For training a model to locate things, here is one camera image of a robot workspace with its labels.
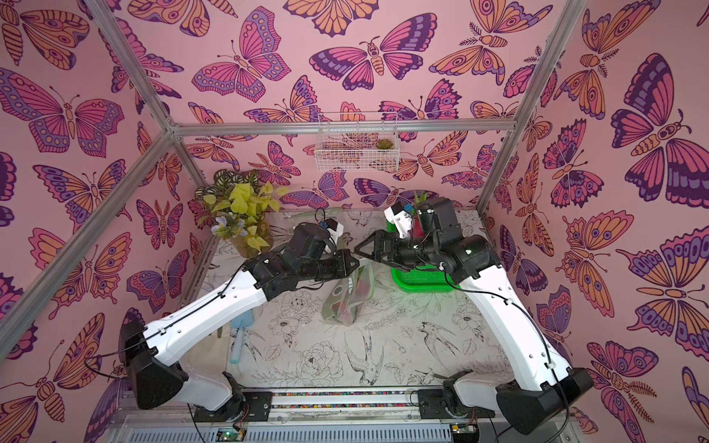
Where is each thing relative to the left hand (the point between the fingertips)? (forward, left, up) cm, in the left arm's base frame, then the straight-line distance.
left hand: (365, 262), depth 70 cm
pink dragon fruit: (+39, -22, -14) cm, 47 cm away
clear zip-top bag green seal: (+42, +31, -28) cm, 59 cm away
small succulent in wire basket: (+44, -7, +7) cm, 45 cm away
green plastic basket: (+11, -21, -26) cm, 35 cm away
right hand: (-2, -1, +7) cm, 8 cm away
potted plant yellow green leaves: (+25, +42, -4) cm, 49 cm away
